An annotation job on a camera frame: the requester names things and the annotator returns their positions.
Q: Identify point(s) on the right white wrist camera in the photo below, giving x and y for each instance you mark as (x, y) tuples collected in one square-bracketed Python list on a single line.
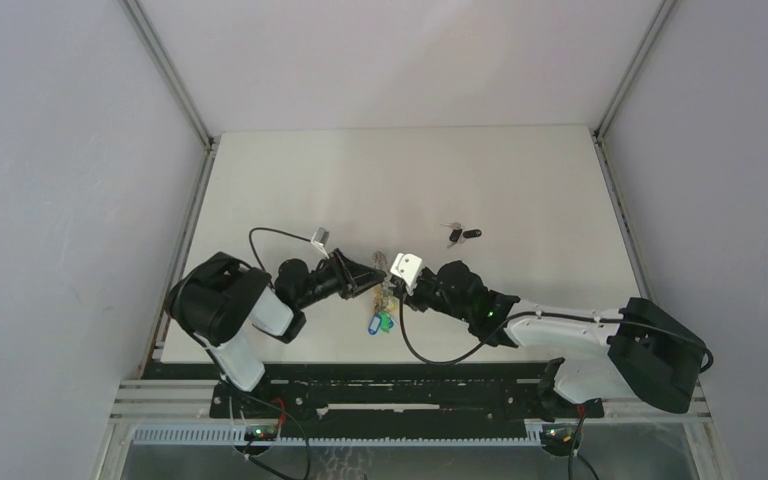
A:
[(407, 268)]

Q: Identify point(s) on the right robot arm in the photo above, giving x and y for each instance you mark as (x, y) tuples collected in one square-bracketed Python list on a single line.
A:
[(638, 349)]

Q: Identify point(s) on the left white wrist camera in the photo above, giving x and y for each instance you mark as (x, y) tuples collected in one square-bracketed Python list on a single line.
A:
[(319, 241)]

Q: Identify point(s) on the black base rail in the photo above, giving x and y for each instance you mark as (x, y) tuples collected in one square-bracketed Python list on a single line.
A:
[(397, 399)]

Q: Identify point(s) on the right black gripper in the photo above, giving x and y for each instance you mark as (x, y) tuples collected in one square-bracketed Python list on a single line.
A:
[(413, 300)]

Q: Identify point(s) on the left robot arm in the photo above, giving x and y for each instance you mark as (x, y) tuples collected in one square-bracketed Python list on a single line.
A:
[(215, 301)]

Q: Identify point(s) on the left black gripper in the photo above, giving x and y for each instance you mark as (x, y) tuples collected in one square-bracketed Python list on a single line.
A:
[(351, 277)]

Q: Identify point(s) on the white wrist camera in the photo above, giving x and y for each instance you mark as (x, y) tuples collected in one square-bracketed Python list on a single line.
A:
[(319, 241), (407, 268)]

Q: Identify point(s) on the green key tag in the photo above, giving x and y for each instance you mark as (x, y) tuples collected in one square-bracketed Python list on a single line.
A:
[(386, 322)]

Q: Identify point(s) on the white slotted cable duct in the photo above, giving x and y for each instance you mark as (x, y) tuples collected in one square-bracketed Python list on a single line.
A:
[(226, 435)]

